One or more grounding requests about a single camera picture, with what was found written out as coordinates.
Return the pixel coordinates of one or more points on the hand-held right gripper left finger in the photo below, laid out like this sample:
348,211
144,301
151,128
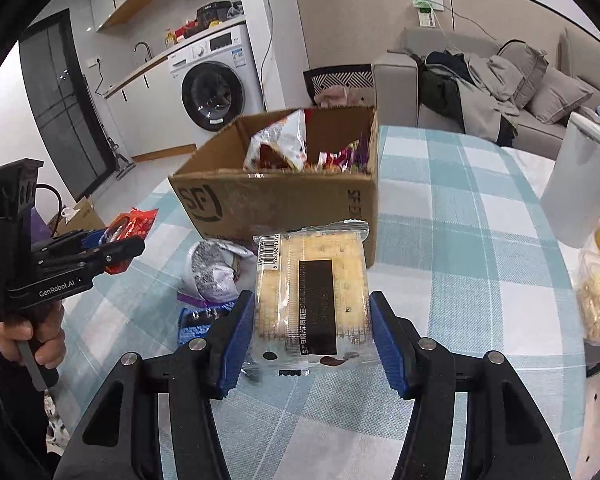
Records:
232,345

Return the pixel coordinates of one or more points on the checkered teal tablecloth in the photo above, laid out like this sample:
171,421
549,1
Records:
455,240

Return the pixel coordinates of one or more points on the grey sofa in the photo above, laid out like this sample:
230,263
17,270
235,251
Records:
395,90

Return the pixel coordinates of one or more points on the brown cardboard box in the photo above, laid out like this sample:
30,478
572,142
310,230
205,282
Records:
230,200

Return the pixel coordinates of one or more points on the pink cloth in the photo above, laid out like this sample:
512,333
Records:
337,96

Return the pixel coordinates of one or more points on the clear cracker packet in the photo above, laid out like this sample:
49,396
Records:
280,280

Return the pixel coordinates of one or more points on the black rice cooker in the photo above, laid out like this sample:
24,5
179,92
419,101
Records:
212,11

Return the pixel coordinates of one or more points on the grey cushion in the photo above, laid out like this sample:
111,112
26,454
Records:
527,65
560,92

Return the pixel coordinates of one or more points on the white power strip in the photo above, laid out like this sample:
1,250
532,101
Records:
425,7

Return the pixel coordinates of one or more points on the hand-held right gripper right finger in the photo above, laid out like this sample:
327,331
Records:
392,345

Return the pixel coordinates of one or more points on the metal faucet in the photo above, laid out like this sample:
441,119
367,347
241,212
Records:
147,47

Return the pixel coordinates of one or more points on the white jug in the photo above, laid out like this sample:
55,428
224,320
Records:
575,185

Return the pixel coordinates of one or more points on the pile of clothes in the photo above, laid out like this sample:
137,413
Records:
480,90

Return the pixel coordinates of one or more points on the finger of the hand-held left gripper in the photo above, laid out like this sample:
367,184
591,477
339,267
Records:
125,249
95,238

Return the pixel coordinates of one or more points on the person's left hand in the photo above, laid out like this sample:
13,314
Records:
47,335

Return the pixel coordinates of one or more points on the blue cookie packet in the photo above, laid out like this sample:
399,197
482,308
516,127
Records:
195,322

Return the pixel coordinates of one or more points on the white kitchen counter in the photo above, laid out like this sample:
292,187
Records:
150,110

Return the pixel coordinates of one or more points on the person's left forearm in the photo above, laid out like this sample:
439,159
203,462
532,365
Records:
10,420

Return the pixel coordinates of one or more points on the red packages on washer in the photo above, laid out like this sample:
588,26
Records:
185,31

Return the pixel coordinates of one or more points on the purple bag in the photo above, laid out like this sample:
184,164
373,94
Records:
42,227

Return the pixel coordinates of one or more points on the silver snack packet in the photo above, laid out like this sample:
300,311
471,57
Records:
212,265

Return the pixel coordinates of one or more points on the dark glass door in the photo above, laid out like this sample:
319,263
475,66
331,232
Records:
60,100

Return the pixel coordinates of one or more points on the small cardboard box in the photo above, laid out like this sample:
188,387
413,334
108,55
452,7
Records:
87,217

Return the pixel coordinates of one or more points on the white washing machine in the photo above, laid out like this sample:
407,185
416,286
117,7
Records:
212,90

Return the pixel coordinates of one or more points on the striped black chair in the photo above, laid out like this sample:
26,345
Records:
340,79

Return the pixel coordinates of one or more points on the white noodle snack packet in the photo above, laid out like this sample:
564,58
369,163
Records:
280,145

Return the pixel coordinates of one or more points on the floor mop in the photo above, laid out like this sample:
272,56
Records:
122,162

